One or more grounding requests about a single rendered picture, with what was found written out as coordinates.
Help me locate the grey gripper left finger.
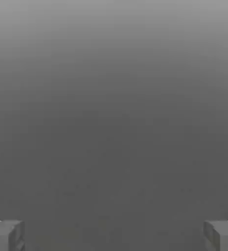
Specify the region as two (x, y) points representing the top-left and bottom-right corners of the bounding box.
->
(0, 220), (25, 251)

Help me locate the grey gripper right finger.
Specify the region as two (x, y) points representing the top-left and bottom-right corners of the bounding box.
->
(203, 220), (228, 251)

